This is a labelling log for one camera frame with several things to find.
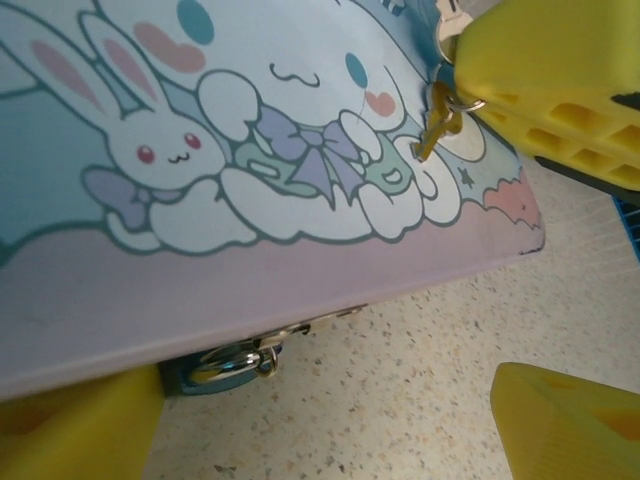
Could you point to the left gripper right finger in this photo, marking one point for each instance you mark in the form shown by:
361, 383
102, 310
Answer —
575, 440

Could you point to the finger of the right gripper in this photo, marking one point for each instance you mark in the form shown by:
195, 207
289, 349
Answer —
550, 45
575, 140

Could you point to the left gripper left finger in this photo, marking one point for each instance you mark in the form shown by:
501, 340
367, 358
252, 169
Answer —
75, 440

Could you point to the silver key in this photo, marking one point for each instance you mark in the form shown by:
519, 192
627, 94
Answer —
452, 22

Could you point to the brass key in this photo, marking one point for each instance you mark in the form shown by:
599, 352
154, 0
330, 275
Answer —
434, 132

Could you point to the cartoon print tin box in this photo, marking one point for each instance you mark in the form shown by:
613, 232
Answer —
250, 200

